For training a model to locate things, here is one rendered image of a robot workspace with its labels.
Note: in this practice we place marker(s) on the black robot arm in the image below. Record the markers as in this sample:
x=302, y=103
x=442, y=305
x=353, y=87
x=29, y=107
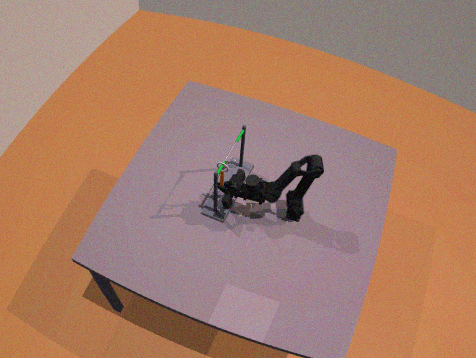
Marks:
x=260, y=190

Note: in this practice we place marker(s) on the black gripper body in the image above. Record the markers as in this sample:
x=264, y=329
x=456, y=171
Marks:
x=227, y=198

